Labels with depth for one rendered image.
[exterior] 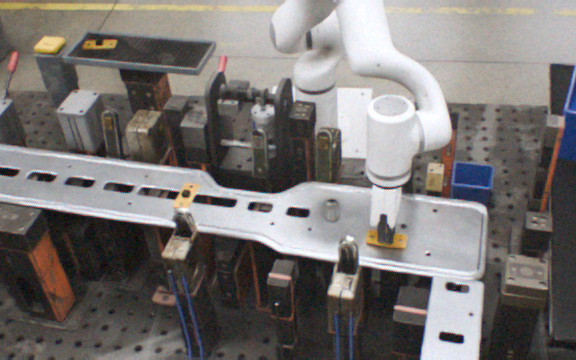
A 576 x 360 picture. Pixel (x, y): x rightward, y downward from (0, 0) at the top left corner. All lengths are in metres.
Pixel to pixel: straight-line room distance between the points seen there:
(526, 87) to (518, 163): 1.62
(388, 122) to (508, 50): 2.85
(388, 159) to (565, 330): 0.43
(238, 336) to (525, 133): 1.11
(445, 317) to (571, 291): 0.24
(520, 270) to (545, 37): 2.92
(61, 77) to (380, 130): 1.02
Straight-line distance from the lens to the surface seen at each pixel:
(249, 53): 4.05
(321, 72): 1.94
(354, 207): 1.58
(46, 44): 2.01
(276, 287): 1.45
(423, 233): 1.53
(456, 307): 1.41
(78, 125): 1.82
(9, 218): 1.69
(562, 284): 1.45
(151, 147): 1.76
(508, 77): 3.85
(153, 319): 1.82
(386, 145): 1.28
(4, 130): 2.00
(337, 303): 1.37
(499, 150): 2.24
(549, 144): 1.55
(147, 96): 1.92
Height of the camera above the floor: 2.09
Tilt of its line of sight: 41 degrees down
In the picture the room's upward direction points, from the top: 5 degrees counter-clockwise
